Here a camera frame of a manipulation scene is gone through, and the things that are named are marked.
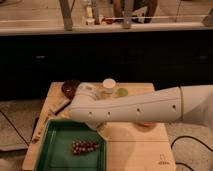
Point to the bunch of dark grapes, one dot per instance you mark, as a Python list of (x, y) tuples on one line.
[(81, 147)]

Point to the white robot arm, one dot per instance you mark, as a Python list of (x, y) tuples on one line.
[(186, 104)]

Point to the white cup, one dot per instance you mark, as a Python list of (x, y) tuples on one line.
[(109, 85)]

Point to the green cup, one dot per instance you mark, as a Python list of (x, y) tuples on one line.
[(122, 92)]

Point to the dark brown bowl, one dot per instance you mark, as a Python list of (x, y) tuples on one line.
[(69, 88)]

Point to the orange bowl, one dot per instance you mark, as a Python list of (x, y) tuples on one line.
[(147, 124)]

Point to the green plastic tray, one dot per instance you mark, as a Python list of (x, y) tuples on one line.
[(55, 153)]

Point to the black handled knife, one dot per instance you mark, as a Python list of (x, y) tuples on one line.
[(56, 109)]

